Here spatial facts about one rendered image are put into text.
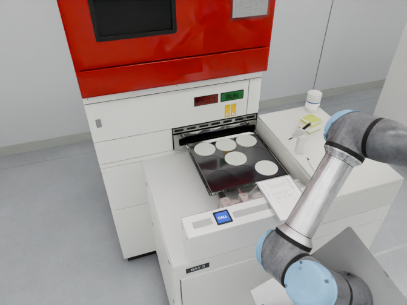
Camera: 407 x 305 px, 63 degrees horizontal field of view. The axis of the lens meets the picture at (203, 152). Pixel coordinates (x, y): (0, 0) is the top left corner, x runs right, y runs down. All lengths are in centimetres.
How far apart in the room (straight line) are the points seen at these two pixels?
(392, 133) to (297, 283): 45
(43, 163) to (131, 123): 178
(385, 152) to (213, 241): 62
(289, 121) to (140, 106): 73
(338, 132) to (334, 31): 282
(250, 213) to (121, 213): 88
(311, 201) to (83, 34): 94
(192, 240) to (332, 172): 50
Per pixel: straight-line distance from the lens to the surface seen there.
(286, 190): 131
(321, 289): 91
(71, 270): 236
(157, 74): 139
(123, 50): 133
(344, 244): 115
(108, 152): 161
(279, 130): 163
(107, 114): 150
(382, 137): 95
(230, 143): 162
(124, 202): 183
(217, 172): 145
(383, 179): 150
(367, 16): 398
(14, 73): 306
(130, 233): 203
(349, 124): 100
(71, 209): 270
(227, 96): 160
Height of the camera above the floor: 187
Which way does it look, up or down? 38 degrees down
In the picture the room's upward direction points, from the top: straight up
